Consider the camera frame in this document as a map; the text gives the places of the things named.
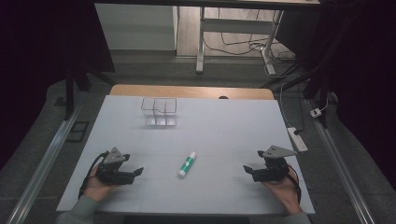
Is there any white power strip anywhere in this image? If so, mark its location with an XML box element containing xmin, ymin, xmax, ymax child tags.
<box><xmin>286</xmin><ymin>126</ymin><xmax>309</xmax><ymax>154</ymax></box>

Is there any black floor plate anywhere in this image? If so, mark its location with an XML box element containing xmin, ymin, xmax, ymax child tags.
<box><xmin>65</xmin><ymin>120</ymin><xmax>91</xmax><ymax>144</ymax></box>

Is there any tangle of floor cables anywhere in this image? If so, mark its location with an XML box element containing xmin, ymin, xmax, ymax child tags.
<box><xmin>203</xmin><ymin>8</ymin><xmax>297</xmax><ymax>78</ymax></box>

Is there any black metal stand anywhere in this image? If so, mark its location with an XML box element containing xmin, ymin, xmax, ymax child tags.
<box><xmin>63</xmin><ymin>65</ymin><xmax>117</xmax><ymax>121</ymax></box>

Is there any white cabinet panel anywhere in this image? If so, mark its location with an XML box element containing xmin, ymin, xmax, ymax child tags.
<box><xmin>94</xmin><ymin>3</ymin><xmax>179</xmax><ymax>51</ymax></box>

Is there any wooden table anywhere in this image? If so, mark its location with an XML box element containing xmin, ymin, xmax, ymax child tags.
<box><xmin>109</xmin><ymin>83</ymin><xmax>276</xmax><ymax>101</ymax></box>

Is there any person's left hand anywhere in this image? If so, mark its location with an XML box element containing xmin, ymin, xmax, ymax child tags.
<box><xmin>82</xmin><ymin>164</ymin><xmax>123</xmax><ymax>203</ymax></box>

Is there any clear plastic desk organizer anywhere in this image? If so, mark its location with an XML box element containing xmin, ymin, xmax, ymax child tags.
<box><xmin>140</xmin><ymin>96</ymin><xmax>178</xmax><ymax>127</ymax></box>

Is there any green and white glue stick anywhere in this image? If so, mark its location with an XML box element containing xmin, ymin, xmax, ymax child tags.
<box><xmin>177</xmin><ymin>150</ymin><xmax>198</xmax><ymax>179</ymax></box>

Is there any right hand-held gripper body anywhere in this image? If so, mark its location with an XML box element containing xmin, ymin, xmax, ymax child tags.
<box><xmin>251</xmin><ymin>145</ymin><xmax>299</xmax><ymax>183</ymax></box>

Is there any black wrist strap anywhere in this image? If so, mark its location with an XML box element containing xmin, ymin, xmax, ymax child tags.
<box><xmin>287</xmin><ymin>163</ymin><xmax>303</xmax><ymax>205</ymax></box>
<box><xmin>78</xmin><ymin>150</ymin><xmax>110</xmax><ymax>200</ymax></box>

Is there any white desk frame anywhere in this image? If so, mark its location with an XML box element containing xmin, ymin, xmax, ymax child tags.
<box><xmin>195</xmin><ymin>6</ymin><xmax>285</xmax><ymax>77</ymax></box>

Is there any person's right hand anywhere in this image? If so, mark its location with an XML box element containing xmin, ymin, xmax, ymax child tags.
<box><xmin>262</xmin><ymin>163</ymin><xmax>304</xmax><ymax>217</ymax></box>

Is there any aluminium floor rail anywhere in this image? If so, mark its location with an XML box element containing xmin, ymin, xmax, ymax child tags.
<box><xmin>5</xmin><ymin>104</ymin><xmax>82</xmax><ymax>224</ymax></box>
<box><xmin>304</xmin><ymin>98</ymin><xmax>378</xmax><ymax>224</ymax></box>

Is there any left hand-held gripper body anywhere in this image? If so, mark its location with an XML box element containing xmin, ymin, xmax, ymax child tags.
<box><xmin>95</xmin><ymin>147</ymin><xmax>136</xmax><ymax>186</ymax></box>

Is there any dark curtain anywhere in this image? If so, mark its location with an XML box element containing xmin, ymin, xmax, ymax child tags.
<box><xmin>275</xmin><ymin>0</ymin><xmax>396</xmax><ymax>190</ymax></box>
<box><xmin>0</xmin><ymin>0</ymin><xmax>117</xmax><ymax>172</ymax></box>

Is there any white table mat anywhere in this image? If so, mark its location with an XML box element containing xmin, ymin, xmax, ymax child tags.
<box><xmin>56</xmin><ymin>94</ymin><xmax>316</xmax><ymax>217</ymax></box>

